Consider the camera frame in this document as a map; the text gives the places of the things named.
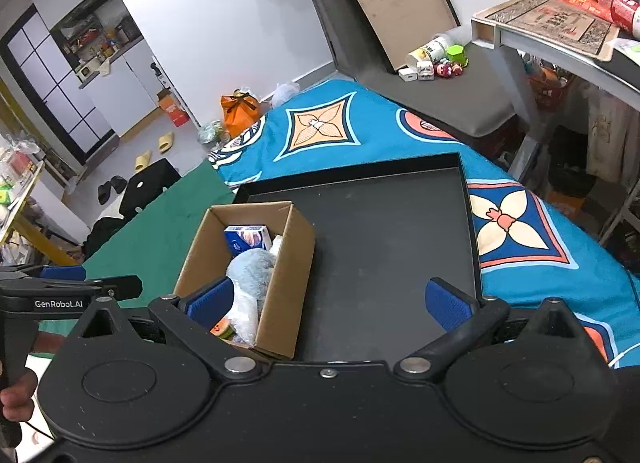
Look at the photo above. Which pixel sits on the orange bag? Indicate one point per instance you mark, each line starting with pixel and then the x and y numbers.
pixel 239 111

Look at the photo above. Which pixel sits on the black shallow tray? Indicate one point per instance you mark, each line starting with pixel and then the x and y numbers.
pixel 383 230

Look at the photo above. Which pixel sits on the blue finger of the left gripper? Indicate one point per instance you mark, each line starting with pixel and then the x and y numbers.
pixel 76 272
pixel 123 287

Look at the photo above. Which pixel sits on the person's left hand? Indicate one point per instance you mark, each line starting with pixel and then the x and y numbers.
pixel 16 400

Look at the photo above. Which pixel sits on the patterned cardboard sheet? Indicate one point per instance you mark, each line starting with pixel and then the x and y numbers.
pixel 550 21

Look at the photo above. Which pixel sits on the red label plastic bottle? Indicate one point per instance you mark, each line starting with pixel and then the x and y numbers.
pixel 625 14

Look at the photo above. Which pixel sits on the white plastic bag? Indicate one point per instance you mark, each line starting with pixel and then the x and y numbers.
pixel 276 244

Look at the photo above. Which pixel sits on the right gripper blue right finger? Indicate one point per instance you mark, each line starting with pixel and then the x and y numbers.
pixel 468 322

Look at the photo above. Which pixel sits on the red basket under desk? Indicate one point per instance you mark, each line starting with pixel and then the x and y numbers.
pixel 549 88

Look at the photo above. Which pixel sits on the grey desk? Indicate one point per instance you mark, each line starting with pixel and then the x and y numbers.
pixel 504 59

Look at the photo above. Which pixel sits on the green lidded cup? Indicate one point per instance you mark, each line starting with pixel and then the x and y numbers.
pixel 456 54

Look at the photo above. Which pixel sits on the clear bag white filling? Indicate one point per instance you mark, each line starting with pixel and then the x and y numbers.
pixel 243 316

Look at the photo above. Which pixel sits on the light blue fluffy plush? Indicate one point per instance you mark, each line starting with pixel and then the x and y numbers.
pixel 251 271

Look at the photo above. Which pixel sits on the orange carton on floor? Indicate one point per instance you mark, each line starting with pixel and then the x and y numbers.
pixel 172 108

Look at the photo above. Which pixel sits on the brown cardboard box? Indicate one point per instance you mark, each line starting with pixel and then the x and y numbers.
pixel 209 257

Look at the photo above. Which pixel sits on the burger plush toy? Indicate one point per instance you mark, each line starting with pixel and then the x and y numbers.
pixel 223 329

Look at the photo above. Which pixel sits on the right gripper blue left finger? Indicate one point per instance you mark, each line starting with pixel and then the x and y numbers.
pixel 186 323

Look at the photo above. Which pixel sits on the black chair with dot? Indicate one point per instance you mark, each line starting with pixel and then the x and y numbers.
pixel 146 186

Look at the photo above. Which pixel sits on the green cloth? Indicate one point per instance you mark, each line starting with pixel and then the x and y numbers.
pixel 154 244

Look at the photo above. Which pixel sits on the grey bench cushion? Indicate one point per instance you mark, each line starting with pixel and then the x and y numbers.
pixel 473 105

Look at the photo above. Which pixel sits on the white kitchen cabinet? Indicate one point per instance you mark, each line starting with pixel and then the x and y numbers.
pixel 109 56

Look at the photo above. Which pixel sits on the blue tissue pack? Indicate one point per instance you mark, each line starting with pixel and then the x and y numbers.
pixel 242 238

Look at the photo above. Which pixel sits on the black slipper pair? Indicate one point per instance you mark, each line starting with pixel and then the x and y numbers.
pixel 116 183

